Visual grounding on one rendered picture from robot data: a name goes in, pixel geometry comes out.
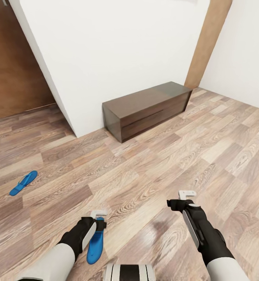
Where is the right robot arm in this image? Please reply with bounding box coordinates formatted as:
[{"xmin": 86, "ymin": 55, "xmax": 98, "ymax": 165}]
[{"xmin": 167, "ymin": 190, "xmax": 250, "ymax": 281}]

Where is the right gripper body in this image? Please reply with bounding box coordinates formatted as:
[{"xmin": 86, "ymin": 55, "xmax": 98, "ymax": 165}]
[{"xmin": 170, "ymin": 199, "xmax": 193, "ymax": 212}]

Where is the sandal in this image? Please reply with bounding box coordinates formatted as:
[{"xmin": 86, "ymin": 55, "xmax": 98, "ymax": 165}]
[
  {"xmin": 87, "ymin": 217, "xmax": 105, "ymax": 265},
  {"xmin": 9, "ymin": 171, "xmax": 37, "ymax": 196}
]

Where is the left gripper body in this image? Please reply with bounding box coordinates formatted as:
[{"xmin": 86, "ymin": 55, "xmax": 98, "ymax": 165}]
[{"xmin": 93, "ymin": 219, "xmax": 104, "ymax": 231}]

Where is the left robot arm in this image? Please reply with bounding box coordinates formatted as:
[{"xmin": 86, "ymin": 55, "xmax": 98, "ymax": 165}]
[{"xmin": 15, "ymin": 210, "xmax": 108, "ymax": 281}]

